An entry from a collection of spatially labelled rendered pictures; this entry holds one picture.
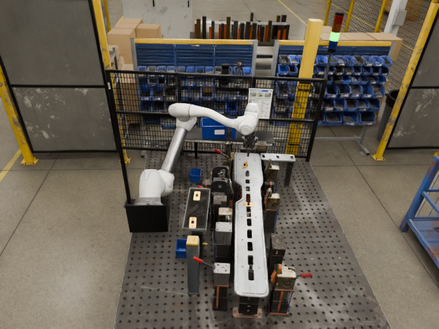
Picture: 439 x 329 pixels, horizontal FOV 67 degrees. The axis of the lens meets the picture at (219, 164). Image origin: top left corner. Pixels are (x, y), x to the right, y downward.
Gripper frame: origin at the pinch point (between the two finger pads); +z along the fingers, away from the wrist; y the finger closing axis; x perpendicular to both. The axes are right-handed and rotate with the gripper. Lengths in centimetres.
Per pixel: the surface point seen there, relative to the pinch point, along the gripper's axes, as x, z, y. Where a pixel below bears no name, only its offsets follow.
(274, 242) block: -82, 11, 14
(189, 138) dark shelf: 33, 11, -51
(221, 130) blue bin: 35.8, 2.5, -22.4
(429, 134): 185, 78, 257
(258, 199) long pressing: -40.4, 13.5, 7.2
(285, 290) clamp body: -109, 19, 20
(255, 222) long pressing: -64, 13, 4
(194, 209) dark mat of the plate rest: -72, -3, -35
